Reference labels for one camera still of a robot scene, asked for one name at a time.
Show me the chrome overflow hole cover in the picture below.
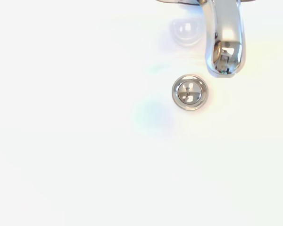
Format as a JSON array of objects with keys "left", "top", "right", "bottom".
[{"left": 169, "top": 17, "right": 205, "bottom": 47}]

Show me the chrome faucet spout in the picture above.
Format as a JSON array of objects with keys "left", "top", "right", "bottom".
[{"left": 155, "top": 0, "right": 258, "bottom": 78}]

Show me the white ceramic sink basin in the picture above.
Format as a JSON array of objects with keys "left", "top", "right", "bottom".
[{"left": 0, "top": 0, "right": 283, "bottom": 226}]

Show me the chrome sink drain stopper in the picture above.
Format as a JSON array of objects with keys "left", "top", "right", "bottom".
[{"left": 171, "top": 74, "right": 208, "bottom": 111}]

